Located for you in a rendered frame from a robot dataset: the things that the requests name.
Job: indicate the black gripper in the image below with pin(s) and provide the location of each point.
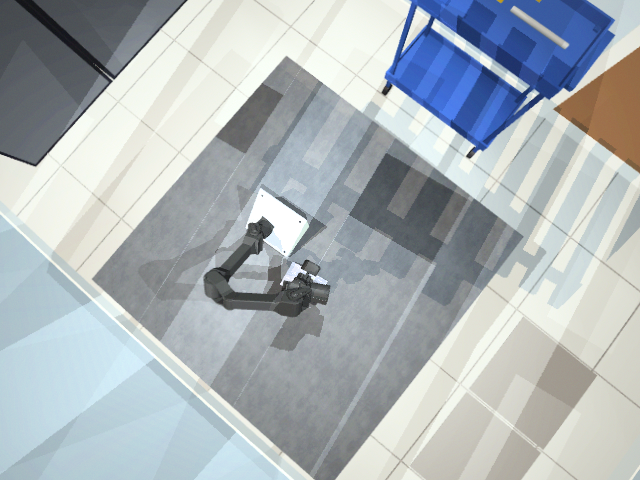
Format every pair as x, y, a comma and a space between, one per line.
310, 268

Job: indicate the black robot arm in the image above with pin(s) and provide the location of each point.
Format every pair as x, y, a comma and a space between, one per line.
294, 297

